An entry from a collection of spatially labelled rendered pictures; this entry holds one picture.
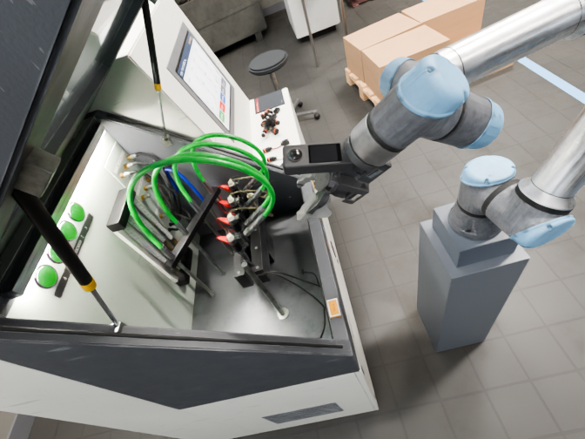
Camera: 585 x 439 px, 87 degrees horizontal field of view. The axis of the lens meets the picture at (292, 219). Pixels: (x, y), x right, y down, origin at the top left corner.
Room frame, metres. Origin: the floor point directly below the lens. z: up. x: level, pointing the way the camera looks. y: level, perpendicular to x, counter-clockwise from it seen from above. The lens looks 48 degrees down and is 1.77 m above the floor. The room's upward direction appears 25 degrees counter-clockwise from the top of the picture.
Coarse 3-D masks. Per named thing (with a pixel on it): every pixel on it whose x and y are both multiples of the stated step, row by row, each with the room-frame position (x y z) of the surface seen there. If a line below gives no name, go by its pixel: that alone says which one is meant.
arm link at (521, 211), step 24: (576, 120) 0.36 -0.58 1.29; (576, 144) 0.33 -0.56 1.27; (552, 168) 0.33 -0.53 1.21; (576, 168) 0.30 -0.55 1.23; (504, 192) 0.39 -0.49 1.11; (528, 192) 0.34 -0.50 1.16; (552, 192) 0.31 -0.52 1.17; (576, 192) 0.29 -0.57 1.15; (504, 216) 0.34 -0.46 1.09; (528, 216) 0.31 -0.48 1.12; (552, 216) 0.28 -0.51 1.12; (528, 240) 0.27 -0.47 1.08
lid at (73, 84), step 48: (0, 0) 0.24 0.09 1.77; (48, 0) 0.24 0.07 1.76; (96, 0) 0.28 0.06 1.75; (144, 0) 0.93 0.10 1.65; (0, 48) 0.25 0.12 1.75; (48, 48) 0.24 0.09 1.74; (96, 48) 0.65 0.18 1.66; (0, 96) 0.25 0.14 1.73; (48, 96) 0.27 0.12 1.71; (96, 96) 1.02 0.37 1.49; (0, 144) 0.26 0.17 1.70; (48, 144) 0.61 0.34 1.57; (0, 192) 0.27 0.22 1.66; (0, 240) 0.39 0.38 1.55
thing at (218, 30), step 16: (176, 0) 6.27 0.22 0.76; (192, 0) 5.35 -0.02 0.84; (208, 0) 5.35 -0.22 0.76; (224, 0) 5.36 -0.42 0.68; (240, 0) 5.36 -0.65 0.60; (256, 0) 5.36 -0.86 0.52; (192, 16) 5.35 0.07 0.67; (208, 16) 5.35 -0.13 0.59; (224, 16) 5.35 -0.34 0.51; (240, 16) 5.36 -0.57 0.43; (256, 16) 5.36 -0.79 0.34; (208, 32) 5.35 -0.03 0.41; (224, 32) 5.35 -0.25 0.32; (240, 32) 5.36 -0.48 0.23; (256, 32) 5.37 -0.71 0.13; (224, 48) 5.36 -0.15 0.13
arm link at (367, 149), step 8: (368, 112) 0.38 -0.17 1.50; (360, 128) 0.36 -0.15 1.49; (352, 136) 0.37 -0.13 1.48; (360, 136) 0.35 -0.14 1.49; (368, 136) 0.34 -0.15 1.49; (352, 144) 0.36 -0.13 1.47; (360, 144) 0.35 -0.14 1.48; (368, 144) 0.34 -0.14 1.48; (376, 144) 0.33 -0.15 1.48; (360, 152) 0.34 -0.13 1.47; (368, 152) 0.33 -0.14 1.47; (376, 152) 0.33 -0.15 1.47; (384, 152) 0.32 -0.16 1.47; (392, 152) 0.32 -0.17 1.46; (368, 160) 0.33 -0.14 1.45; (376, 160) 0.33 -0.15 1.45; (384, 160) 0.33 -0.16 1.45
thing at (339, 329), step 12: (312, 228) 0.67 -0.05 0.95; (324, 228) 0.75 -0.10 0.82; (312, 240) 0.62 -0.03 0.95; (324, 240) 0.60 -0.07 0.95; (324, 252) 0.56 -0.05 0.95; (324, 264) 0.52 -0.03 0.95; (324, 276) 0.48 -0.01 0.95; (336, 276) 0.54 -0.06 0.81; (324, 288) 0.44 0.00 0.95; (336, 288) 0.43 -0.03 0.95; (324, 300) 0.41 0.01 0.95; (336, 324) 0.33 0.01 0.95; (348, 324) 0.38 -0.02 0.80; (336, 336) 0.30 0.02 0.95; (348, 336) 0.29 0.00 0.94
